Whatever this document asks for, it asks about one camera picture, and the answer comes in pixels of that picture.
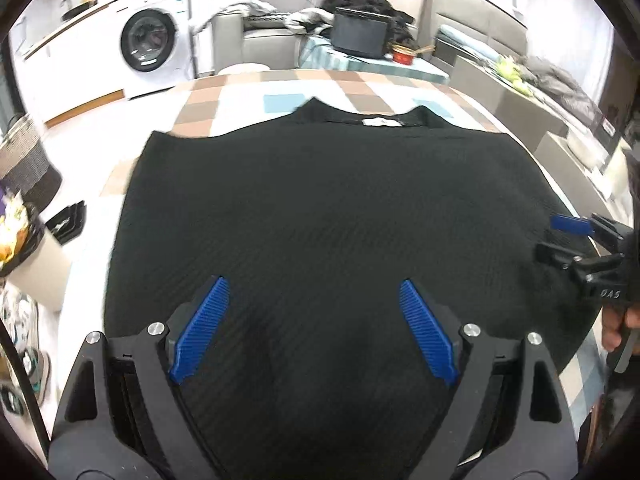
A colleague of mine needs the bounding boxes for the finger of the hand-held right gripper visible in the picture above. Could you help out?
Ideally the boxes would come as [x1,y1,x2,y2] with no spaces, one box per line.
[550,214,626,242]
[535,242,623,275]

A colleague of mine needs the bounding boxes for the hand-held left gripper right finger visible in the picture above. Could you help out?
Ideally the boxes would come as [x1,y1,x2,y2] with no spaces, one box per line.
[398,279,583,480]

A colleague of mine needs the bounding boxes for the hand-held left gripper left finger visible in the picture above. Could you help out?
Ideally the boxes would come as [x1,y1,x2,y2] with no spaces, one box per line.
[47,275,231,480]

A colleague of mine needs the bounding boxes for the black knit sweater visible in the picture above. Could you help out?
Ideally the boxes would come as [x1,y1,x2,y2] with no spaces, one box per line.
[102,97,603,480]

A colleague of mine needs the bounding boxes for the person's right hand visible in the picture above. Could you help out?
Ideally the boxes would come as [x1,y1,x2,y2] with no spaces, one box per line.
[601,305,640,353]

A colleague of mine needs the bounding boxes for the black cardboard box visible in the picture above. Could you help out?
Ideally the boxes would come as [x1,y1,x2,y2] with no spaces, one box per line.
[595,104,622,137]

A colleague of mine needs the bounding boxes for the grey sofa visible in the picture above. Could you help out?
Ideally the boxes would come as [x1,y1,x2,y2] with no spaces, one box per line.
[215,7,321,73]
[450,55,631,201]

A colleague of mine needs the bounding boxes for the grey duvet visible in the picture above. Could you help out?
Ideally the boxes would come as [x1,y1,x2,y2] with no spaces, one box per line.
[520,55,601,121]

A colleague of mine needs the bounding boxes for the green plush toy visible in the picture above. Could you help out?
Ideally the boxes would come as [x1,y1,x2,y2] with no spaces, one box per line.
[495,56,531,93]

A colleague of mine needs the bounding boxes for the black plastic tray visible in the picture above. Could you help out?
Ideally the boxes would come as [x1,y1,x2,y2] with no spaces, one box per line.
[45,201,87,246]

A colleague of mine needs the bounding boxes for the cream trash bin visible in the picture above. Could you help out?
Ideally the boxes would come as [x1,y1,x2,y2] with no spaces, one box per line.
[0,195,73,311]

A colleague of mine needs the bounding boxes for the sneakers on floor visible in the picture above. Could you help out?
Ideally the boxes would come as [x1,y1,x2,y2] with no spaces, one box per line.
[0,310,51,453]

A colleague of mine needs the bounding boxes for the checked blanket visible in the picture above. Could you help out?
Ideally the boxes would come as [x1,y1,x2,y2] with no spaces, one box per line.
[97,67,608,396]

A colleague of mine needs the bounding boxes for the grey upholstered headboard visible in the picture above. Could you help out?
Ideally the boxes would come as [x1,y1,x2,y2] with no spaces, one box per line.
[417,0,531,61]

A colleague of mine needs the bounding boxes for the woven laundry basket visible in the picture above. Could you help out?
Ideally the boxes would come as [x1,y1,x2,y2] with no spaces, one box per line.
[0,112,63,201]

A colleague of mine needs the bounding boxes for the white round stool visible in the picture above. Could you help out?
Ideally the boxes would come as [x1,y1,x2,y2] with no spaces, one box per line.
[220,62,271,77]

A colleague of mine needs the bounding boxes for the light blue tablecloth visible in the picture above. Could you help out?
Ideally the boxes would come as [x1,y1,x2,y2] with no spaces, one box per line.
[299,35,450,86]

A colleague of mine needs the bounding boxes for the black monitor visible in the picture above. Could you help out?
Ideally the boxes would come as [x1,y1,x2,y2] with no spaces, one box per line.
[331,7,393,59]

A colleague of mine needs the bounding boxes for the white cabinet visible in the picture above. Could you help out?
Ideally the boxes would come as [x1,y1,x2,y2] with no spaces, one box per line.
[22,2,126,126]

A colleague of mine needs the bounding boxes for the white washing machine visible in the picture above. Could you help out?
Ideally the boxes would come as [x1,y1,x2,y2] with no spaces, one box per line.
[107,0,196,100]

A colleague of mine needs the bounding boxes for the light grey garment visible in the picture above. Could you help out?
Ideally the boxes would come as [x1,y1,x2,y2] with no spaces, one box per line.
[192,0,281,33]

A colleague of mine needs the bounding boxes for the grey hoodie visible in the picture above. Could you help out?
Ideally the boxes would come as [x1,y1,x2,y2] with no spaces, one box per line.
[282,7,333,36]

